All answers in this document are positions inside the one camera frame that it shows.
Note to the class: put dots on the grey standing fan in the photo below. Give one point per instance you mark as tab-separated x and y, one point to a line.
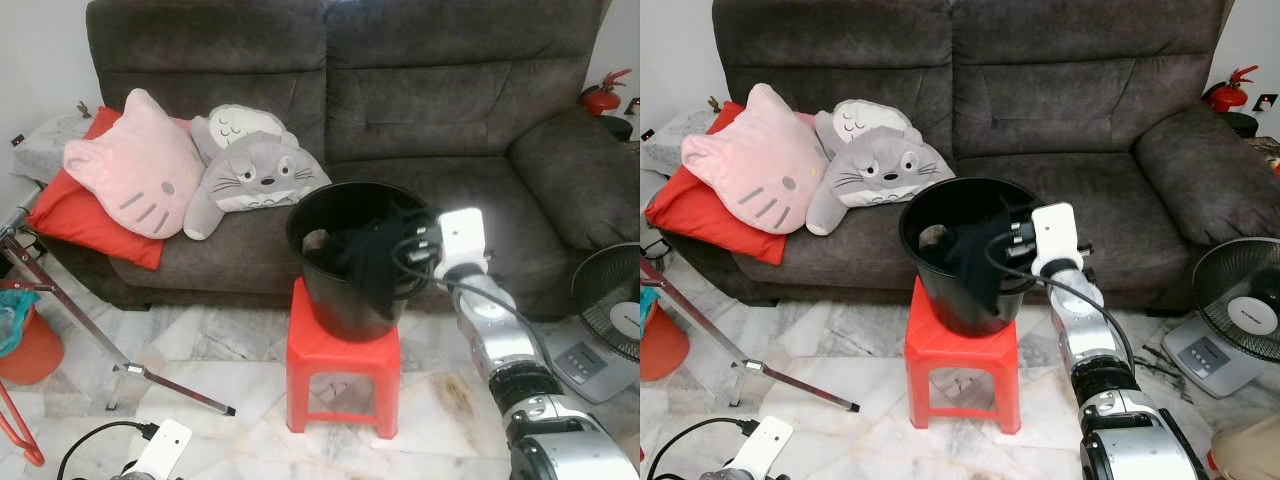
1240	290
610	300

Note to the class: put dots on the person in khaki trousers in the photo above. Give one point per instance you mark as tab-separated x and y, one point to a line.
1250	455

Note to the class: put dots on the silver metal clothes rack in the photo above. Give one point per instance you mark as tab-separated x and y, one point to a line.
180	391
800	387

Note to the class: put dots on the side table lace cloth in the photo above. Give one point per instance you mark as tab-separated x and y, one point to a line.
50	145
670	145

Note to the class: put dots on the red plastic stool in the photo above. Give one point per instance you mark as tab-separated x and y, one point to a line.
960	355
340	360

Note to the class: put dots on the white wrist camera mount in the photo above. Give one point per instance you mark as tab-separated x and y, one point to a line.
463	240
165	448
768	445
1057	235

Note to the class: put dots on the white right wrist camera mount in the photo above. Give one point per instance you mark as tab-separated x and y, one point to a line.
463	240
1057	235

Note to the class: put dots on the black plastic bucket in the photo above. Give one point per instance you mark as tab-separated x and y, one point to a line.
340	310
950	310

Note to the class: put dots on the grey Totoro cushion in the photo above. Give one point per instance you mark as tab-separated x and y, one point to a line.
260	180
880	175

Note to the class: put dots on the red fire extinguisher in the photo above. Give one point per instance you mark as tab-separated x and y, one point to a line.
1225	95
600	98

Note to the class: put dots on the red plastic hanger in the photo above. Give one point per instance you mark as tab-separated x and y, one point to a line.
25	435

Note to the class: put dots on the dark grey sofa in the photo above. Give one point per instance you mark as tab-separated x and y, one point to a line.
450	120
1070	115

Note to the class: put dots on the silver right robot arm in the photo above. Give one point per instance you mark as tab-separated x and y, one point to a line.
1085	350
500	340

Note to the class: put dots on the red cushion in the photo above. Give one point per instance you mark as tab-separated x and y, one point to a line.
695	220
80	225

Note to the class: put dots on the plain black shirt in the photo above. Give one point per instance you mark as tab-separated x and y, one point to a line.
975	255
370	260

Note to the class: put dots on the orange bin teal liner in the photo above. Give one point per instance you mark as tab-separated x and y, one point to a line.
660	345
30	350

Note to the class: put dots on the pink cat cushion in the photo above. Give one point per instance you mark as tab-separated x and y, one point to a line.
750	160
135	165

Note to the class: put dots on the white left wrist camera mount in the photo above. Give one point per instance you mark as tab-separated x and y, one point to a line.
768	445
165	448

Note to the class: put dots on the white Totoro cushion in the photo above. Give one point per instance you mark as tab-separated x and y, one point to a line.
865	120
240	125

